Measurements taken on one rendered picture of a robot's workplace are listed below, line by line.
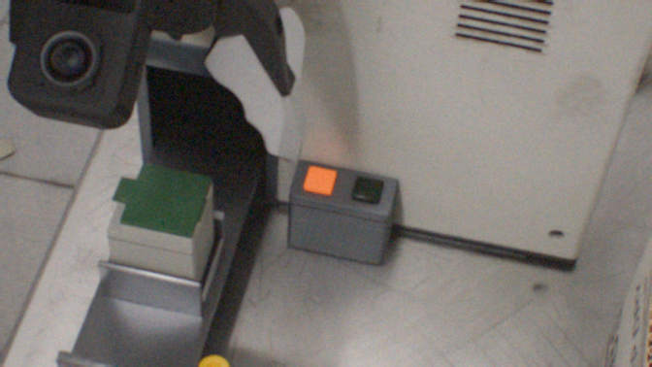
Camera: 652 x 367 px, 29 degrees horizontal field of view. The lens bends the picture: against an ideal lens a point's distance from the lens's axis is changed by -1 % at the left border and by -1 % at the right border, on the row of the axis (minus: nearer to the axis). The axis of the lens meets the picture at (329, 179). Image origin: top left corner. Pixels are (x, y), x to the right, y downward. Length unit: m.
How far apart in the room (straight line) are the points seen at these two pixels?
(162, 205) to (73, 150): 1.32
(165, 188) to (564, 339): 0.25
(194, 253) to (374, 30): 0.15
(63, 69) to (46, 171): 1.48
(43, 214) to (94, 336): 1.22
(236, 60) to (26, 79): 0.11
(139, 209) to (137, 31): 0.19
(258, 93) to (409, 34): 0.12
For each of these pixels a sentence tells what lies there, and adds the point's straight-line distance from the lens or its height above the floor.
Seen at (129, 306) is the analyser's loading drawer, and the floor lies 0.91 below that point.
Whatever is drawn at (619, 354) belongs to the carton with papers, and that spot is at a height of 0.93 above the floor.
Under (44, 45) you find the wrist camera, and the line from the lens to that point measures 0.49.
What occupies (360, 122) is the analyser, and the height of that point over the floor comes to 0.97.
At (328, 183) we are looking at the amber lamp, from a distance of 0.73.
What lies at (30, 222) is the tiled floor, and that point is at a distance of 1.90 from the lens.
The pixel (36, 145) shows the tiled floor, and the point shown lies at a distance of 2.00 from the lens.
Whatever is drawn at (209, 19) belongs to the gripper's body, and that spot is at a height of 1.12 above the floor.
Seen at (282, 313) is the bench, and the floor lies 0.88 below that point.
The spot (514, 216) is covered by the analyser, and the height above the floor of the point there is 0.91.
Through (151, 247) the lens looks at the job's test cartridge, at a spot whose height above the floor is 0.96.
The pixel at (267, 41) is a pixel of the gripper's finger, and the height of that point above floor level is 1.11.
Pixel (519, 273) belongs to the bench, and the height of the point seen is 0.87.
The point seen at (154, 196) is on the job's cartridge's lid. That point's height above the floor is 0.98.
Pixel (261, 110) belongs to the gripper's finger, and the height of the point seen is 1.07.
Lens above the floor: 1.50
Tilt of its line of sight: 51 degrees down
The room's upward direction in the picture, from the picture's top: 4 degrees clockwise
